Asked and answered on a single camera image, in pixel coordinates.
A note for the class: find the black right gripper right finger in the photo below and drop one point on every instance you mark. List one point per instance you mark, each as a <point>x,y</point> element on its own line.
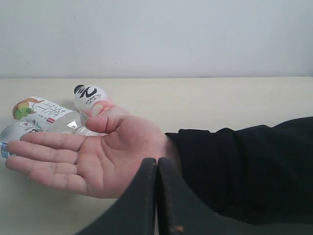
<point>181,212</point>

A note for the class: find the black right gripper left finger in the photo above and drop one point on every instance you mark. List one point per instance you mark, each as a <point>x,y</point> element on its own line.
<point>133,213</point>

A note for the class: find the peach drink bottle black cap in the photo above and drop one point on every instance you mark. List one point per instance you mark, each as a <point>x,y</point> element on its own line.
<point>92,101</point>

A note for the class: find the lime drink bottle white label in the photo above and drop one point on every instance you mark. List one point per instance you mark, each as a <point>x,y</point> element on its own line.
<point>14,132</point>

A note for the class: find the fruit tea bottle white label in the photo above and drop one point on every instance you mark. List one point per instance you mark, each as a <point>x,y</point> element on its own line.
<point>50,116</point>

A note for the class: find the person's open hand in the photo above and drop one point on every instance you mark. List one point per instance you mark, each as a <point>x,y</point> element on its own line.
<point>99,166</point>

